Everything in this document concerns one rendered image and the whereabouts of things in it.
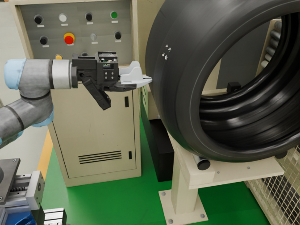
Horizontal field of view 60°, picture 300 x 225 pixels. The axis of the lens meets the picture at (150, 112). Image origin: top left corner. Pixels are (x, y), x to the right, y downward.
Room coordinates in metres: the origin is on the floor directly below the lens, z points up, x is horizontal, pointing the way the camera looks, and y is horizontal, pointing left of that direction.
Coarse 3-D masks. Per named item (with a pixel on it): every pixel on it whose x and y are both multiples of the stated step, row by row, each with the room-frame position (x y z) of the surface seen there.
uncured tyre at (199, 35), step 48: (192, 0) 0.62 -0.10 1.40; (240, 0) 0.55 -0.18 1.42; (288, 0) 0.55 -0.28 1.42; (192, 48) 0.54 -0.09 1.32; (288, 48) 0.88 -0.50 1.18; (192, 96) 0.52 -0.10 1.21; (240, 96) 0.86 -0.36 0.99; (288, 96) 0.80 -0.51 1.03; (192, 144) 0.53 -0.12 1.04; (240, 144) 0.67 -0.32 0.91; (288, 144) 0.58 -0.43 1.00
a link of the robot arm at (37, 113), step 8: (24, 96) 0.55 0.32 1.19; (48, 96) 0.57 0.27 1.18; (8, 104) 0.53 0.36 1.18; (16, 104) 0.53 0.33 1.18; (24, 104) 0.54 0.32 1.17; (32, 104) 0.54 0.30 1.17; (40, 104) 0.55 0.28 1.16; (48, 104) 0.57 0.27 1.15; (24, 112) 0.52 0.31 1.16; (32, 112) 0.53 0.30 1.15; (40, 112) 0.55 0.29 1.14; (48, 112) 0.57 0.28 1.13; (24, 120) 0.51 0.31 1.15; (32, 120) 0.52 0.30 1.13; (40, 120) 0.55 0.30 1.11; (48, 120) 0.56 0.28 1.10; (24, 128) 0.51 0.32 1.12
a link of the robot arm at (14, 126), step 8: (0, 112) 0.50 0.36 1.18; (8, 112) 0.50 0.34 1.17; (16, 112) 0.51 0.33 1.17; (0, 120) 0.48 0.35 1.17; (8, 120) 0.49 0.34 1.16; (16, 120) 0.50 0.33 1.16; (0, 128) 0.46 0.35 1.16; (8, 128) 0.47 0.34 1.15; (16, 128) 0.49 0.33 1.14; (0, 136) 0.45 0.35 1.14; (8, 136) 0.47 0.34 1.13; (0, 144) 0.45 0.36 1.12
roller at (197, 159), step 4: (192, 156) 0.63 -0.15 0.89; (196, 156) 0.61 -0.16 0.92; (196, 160) 0.59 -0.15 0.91; (200, 160) 0.58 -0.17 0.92; (204, 160) 0.58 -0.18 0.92; (208, 160) 0.59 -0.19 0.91; (196, 164) 0.58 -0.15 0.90; (200, 164) 0.57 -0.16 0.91; (204, 164) 0.58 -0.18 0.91; (208, 164) 0.58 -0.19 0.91; (200, 168) 0.57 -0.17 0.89; (204, 168) 0.58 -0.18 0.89
